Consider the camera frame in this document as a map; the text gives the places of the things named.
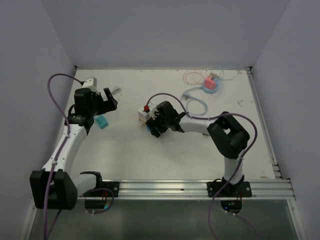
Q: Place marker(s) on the aluminium front rail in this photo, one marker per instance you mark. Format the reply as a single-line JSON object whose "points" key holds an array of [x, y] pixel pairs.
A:
{"points": [[265, 189]]}

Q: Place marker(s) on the right side aluminium rail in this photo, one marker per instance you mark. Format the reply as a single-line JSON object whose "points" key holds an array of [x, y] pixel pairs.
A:
{"points": [[266, 134]]}

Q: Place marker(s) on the aluminium rail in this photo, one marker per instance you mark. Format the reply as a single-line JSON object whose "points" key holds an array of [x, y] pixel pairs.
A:
{"points": [[265, 189], [266, 134]]}

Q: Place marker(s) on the light blue round socket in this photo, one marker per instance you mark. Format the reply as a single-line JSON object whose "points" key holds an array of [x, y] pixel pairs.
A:
{"points": [[217, 90]]}

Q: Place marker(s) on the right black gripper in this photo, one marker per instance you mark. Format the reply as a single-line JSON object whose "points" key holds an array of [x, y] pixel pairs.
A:
{"points": [[153, 123]]}

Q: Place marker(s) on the tan wooden socket cube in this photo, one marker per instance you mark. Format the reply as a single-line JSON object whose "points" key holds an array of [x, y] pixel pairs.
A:
{"points": [[142, 122]]}

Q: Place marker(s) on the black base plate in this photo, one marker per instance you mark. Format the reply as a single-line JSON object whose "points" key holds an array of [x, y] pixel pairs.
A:
{"points": [[240, 189], [112, 186]]}

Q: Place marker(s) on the white charger plug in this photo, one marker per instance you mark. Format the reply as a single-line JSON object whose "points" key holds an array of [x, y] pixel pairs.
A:
{"points": [[143, 114]]}

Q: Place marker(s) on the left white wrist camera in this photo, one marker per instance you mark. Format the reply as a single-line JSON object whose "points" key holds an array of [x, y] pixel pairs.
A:
{"points": [[91, 83]]}

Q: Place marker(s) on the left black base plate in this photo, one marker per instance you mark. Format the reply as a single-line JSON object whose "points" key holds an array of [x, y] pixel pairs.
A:
{"points": [[112, 186]]}

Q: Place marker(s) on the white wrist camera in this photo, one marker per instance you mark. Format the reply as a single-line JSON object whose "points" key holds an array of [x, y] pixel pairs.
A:
{"points": [[91, 83], [152, 108]]}

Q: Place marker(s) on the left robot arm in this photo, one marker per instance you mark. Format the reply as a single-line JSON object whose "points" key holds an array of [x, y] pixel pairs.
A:
{"points": [[52, 187]]}

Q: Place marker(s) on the teal power strip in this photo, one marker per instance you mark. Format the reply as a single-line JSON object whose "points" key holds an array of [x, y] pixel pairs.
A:
{"points": [[101, 121]]}

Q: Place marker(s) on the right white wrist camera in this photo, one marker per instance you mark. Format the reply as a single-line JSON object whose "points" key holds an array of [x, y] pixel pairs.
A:
{"points": [[152, 108]]}

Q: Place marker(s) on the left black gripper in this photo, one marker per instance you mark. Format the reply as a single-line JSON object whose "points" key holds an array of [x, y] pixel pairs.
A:
{"points": [[106, 106]]}

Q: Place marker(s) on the pink cube plug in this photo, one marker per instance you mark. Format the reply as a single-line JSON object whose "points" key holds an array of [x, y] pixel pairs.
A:
{"points": [[209, 83]]}

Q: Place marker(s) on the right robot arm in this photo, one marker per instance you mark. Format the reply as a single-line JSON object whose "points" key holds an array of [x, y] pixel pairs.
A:
{"points": [[228, 135]]}

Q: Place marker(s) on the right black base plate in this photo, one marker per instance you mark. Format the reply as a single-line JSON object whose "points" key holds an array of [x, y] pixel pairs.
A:
{"points": [[240, 189]]}

